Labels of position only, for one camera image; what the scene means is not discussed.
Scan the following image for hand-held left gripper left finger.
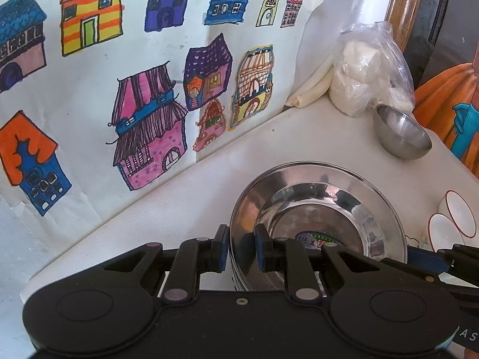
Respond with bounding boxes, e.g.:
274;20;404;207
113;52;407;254
101;224;230;306

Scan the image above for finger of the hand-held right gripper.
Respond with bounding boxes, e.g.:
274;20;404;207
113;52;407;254
407;244;479;275
434;277;479;307

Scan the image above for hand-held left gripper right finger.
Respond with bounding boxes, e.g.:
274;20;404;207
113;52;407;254
255;223;379;306

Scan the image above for plain stainless steel plate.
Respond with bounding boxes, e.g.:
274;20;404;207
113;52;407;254
229;247;255;291

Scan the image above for white red-rimmed bowl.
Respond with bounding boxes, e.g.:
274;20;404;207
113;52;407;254
428;213;465;253
437;191;473;238

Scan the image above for labelled stainless steel plate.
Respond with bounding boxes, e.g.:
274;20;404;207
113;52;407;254
229;162;408;292

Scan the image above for small stainless steel bowl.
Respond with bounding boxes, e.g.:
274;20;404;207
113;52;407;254
373;105;433;161

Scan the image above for white printed tablecloth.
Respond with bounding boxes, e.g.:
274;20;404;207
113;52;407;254
20;99;479;307

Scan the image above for orange dress figure painting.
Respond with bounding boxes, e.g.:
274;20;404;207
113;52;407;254
404;0;479;178

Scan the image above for rolled cream paper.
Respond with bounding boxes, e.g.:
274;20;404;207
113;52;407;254
285;45;337;108

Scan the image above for colourful houses drawing poster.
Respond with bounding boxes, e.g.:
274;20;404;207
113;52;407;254
0;0;324;229

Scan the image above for clear plastic bag white lumps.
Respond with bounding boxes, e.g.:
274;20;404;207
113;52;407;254
329;20;416;117

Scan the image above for wooden frame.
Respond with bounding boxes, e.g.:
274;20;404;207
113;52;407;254
385;0;446;51

